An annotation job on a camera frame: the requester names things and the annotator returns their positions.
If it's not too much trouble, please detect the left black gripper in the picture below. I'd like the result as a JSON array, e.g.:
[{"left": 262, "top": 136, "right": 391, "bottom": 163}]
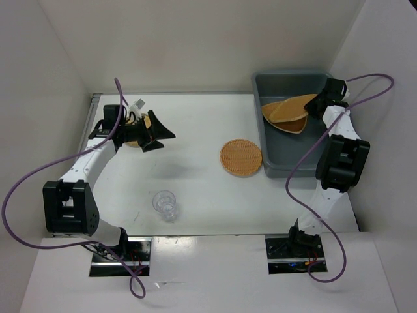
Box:
[{"left": 119, "top": 110, "right": 175, "bottom": 152}]

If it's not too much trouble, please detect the clear plastic cup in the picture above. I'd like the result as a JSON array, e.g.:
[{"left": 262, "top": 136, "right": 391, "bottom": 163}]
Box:
[{"left": 152, "top": 190, "right": 178, "bottom": 222}]

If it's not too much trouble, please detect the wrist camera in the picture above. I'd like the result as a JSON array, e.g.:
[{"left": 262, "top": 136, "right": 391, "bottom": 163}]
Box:
[
  {"left": 342, "top": 85, "right": 350, "bottom": 101},
  {"left": 128, "top": 99, "right": 145, "bottom": 119}
]

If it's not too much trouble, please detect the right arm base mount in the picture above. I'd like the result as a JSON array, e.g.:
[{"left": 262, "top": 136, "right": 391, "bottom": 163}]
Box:
[{"left": 265, "top": 235, "right": 328, "bottom": 275}]

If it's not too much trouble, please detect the round woven bamboo tray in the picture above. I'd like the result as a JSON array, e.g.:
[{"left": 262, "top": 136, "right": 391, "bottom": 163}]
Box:
[{"left": 220, "top": 139, "right": 263, "bottom": 177}]

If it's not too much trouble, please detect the square woven bamboo tray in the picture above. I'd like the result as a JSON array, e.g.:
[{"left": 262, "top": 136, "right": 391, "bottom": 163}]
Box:
[{"left": 261, "top": 94, "right": 317, "bottom": 123}]

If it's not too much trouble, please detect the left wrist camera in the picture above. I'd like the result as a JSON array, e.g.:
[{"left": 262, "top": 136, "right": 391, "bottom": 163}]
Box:
[{"left": 128, "top": 99, "right": 145, "bottom": 119}]

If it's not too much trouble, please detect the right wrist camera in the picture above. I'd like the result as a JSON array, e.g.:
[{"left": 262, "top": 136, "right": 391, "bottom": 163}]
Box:
[{"left": 342, "top": 85, "right": 350, "bottom": 101}]

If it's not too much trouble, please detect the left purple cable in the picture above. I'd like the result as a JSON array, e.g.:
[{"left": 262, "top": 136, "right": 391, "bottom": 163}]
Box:
[{"left": 1, "top": 77, "right": 147, "bottom": 299}]

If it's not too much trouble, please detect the fan-shaped woven bamboo tray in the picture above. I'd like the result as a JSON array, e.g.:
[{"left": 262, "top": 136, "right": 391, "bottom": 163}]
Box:
[{"left": 266, "top": 116, "right": 308, "bottom": 134}]

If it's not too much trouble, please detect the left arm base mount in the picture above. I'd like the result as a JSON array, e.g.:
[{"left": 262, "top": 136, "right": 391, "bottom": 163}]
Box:
[{"left": 84, "top": 237, "right": 152, "bottom": 278}]

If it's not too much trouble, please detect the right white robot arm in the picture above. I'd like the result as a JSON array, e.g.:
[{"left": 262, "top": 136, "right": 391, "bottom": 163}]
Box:
[{"left": 285, "top": 78, "right": 370, "bottom": 258}]

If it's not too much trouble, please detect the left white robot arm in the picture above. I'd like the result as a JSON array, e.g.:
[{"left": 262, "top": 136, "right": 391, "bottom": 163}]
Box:
[{"left": 42, "top": 104, "right": 175, "bottom": 261}]

